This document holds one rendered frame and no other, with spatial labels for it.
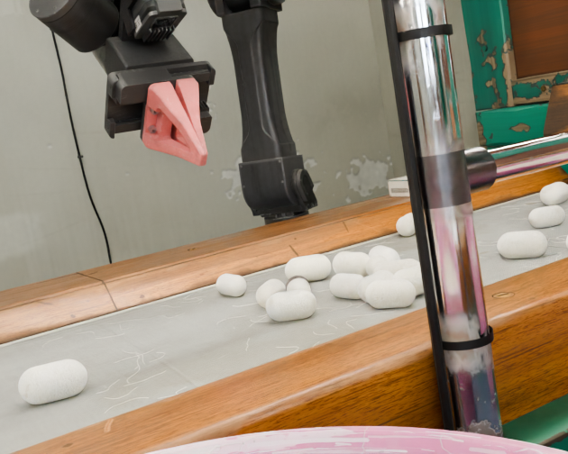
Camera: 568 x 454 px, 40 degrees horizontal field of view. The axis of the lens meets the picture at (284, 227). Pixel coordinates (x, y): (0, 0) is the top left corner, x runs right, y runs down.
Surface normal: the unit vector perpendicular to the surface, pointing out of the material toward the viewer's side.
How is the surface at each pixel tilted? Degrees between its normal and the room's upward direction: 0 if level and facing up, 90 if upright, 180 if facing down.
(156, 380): 0
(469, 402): 90
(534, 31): 90
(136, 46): 40
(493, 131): 90
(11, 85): 91
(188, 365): 0
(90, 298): 45
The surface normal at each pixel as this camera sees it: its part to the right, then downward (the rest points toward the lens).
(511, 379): 0.51, 0.04
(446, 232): -0.24, 0.18
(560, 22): -0.84, 0.21
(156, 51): 0.19, -0.72
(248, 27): -0.45, 0.14
